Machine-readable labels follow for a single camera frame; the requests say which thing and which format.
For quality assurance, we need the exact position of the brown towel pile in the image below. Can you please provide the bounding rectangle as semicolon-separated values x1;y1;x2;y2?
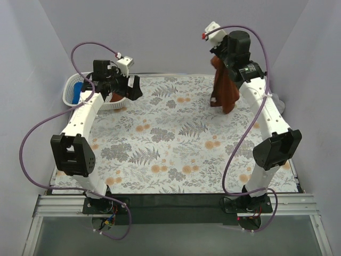
210;56;239;114

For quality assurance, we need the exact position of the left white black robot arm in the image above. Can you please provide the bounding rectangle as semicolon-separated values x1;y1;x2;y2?
51;57;143;213

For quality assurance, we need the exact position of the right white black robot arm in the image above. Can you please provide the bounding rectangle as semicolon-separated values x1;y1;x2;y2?
203;28;302;213

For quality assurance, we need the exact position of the left blue rolled towel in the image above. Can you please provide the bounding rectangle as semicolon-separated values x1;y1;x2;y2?
72;82;83;105

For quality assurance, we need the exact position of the white perforated plastic basket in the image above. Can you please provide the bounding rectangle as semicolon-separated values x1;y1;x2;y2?
62;73;127;110

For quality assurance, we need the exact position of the floral patterned table mat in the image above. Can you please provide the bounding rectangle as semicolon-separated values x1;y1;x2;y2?
52;74;299;195

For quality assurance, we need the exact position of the grey cloth in corner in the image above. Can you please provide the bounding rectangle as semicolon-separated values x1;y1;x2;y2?
272;94;286;114

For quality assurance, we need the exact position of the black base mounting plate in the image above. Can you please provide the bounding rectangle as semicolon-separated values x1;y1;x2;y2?
82;194;275;226

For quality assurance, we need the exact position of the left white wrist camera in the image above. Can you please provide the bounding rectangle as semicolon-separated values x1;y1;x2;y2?
116;56;134;77

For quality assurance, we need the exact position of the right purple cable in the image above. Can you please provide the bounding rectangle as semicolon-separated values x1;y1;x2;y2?
201;25;278;233

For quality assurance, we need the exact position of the aluminium frame rail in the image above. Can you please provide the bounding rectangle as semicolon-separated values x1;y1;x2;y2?
34;193;320;217

